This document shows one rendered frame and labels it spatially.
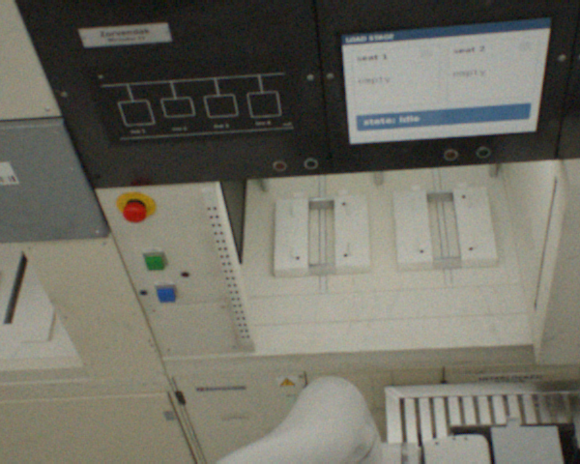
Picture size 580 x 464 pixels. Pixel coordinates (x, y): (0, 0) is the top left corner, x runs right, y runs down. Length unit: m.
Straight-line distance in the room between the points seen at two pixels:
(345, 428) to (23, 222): 0.77
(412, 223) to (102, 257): 0.72
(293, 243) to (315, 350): 0.27
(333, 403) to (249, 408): 1.05
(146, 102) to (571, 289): 0.81
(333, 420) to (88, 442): 1.31
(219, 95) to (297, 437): 0.55
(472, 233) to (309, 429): 1.07
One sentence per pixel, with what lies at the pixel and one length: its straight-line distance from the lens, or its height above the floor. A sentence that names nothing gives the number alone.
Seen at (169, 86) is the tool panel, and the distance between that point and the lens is 1.38.
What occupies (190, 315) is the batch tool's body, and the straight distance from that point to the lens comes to 1.84.
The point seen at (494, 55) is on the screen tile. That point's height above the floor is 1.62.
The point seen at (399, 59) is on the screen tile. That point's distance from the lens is 1.34.
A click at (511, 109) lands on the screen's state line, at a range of 1.43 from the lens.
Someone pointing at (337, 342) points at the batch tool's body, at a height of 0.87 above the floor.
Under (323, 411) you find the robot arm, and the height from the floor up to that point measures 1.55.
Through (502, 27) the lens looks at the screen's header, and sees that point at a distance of 1.33.
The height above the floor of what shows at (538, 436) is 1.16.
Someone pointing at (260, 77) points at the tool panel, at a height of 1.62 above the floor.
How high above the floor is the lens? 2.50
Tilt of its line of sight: 50 degrees down
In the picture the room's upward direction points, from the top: 10 degrees counter-clockwise
